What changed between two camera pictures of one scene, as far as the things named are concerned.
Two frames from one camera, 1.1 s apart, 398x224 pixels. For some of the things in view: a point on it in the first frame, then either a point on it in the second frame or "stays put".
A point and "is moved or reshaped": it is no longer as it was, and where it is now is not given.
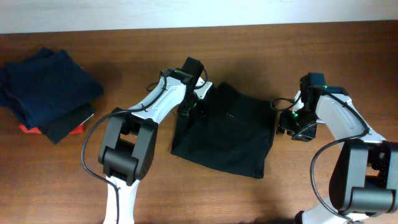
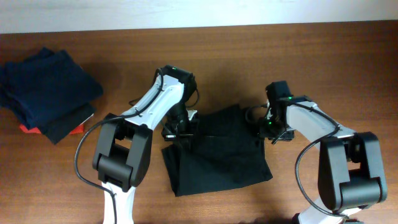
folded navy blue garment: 45,85 stays put
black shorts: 236,132 is moved or reshaped
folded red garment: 35,130 stays put
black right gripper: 284,123 → 286,135
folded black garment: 58,129 stays put
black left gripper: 199,112 → 168,134
